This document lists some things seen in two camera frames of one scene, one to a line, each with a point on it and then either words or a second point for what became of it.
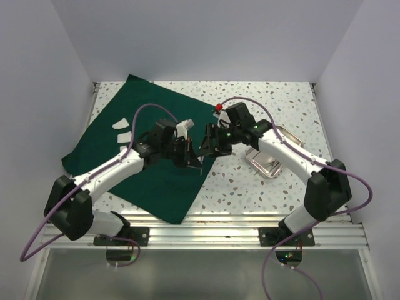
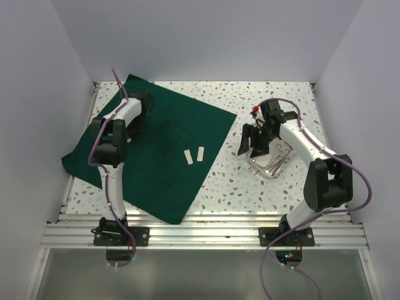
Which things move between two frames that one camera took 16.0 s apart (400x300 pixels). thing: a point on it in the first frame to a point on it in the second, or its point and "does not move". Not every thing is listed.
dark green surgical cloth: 169,191 does not move
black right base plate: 273,236 does not move
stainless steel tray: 263,162 does not move
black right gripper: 207,145 to 247,129
